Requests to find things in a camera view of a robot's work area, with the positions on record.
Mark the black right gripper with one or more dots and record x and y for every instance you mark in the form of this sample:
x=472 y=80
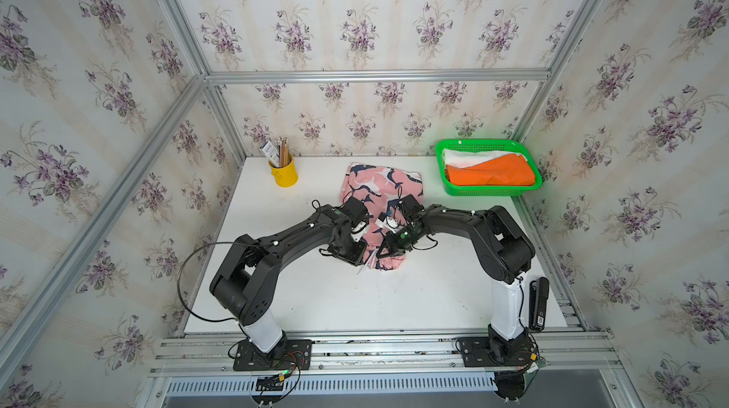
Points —
x=390 y=246

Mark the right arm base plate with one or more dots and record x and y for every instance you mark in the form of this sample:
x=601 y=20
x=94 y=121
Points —
x=494 y=351

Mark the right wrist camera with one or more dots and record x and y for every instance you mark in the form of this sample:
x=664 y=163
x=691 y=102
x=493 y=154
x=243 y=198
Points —
x=390 y=220

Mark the orange cloth garment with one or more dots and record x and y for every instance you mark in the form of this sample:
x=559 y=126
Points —
x=506 y=170

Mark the white shorts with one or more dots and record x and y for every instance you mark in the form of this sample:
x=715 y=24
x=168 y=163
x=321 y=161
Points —
x=472 y=156

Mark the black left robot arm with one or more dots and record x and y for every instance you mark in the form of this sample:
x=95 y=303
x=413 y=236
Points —
x=246 y=280

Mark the yellow pencil cup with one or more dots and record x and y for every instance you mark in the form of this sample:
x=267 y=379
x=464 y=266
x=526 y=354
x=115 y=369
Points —
x=285 y=177

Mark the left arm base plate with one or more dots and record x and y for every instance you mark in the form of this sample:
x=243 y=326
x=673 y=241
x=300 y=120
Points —
x=286 y=355

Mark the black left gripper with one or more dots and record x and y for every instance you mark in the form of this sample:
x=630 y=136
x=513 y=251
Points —
x=357 y=257

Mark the pink patterned garment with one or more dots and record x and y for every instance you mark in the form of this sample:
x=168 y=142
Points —
x=380 y=188

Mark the green plastic basket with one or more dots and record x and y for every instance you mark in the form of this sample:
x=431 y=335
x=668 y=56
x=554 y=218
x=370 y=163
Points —
x=481 y=145

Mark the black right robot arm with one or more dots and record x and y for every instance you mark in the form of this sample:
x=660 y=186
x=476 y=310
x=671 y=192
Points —
x=503 y=250

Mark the wooden pencils bundle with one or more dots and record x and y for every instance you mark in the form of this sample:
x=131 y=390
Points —
x=284 y=156

